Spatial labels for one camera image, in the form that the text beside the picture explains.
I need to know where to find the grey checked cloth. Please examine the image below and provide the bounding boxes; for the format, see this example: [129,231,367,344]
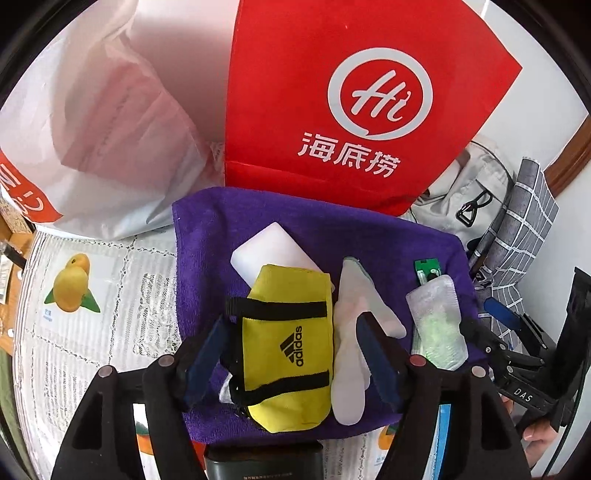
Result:
[468,157,560,352]

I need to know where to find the fruit print tablecloth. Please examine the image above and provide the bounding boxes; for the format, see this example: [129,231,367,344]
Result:
[14,226,444,480]

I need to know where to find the purple towel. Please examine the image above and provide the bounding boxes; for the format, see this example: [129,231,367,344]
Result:
[172,187,485,446]

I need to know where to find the white sponge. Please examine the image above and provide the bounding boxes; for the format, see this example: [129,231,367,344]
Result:
[230,222,335,294]

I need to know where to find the dark brown box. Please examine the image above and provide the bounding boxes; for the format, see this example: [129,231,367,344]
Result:
[203,440,324,480]

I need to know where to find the yellow pouch with black straps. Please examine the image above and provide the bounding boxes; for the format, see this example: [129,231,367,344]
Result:
[224,264,335,433]

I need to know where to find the wooden nightstand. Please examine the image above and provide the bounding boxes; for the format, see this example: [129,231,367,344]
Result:
[0,226,35,352]

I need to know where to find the person's right hand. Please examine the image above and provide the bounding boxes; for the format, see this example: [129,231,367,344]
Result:
[501,396,564,462]

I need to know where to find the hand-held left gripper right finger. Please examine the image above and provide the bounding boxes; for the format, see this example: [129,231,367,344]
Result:
[355,311,534,480]

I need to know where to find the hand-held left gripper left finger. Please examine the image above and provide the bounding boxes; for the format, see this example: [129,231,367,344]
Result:
[50,315,232,480]

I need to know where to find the green tissue pack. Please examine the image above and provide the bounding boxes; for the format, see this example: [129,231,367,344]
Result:
[405,274,469,372]

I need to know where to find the blue tissue box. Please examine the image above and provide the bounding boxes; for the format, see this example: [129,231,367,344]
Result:
[431,401,455,480]

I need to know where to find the white plastic shopping bag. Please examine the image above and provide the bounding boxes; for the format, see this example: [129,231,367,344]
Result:
[0,0,227,241]

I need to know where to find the brown wooden door frame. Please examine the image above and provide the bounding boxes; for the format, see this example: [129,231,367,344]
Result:
[538,120,591,197]

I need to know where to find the green label packet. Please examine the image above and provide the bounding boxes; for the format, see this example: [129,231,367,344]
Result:
[413,258,445,283]

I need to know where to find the dark bottle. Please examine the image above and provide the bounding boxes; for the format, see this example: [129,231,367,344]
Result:
[0,244,27,269]

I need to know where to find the grey canvas bag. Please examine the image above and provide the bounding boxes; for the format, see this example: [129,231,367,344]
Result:
[406,138,515,252]

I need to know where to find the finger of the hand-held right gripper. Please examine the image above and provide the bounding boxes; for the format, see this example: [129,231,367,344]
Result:
[459,318,513,370]
[482,298,555,356]

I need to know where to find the red paper bag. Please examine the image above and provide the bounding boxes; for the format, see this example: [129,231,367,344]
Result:
[224,0,523,217]

